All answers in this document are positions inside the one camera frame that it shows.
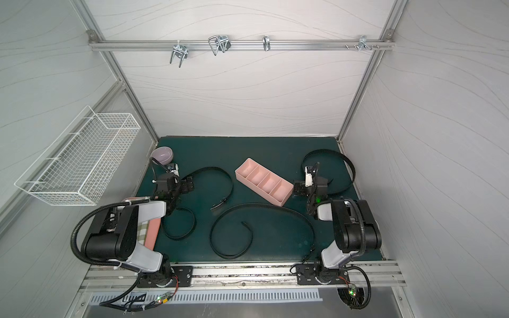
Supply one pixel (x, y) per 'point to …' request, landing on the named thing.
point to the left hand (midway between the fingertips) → (182, 178)
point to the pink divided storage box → (275, 188)
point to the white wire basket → (74, 168)
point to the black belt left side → (186, 209)
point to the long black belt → (251, 232)
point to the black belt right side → (320, 150)
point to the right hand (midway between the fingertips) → (305, 178)
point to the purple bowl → (163, 155)
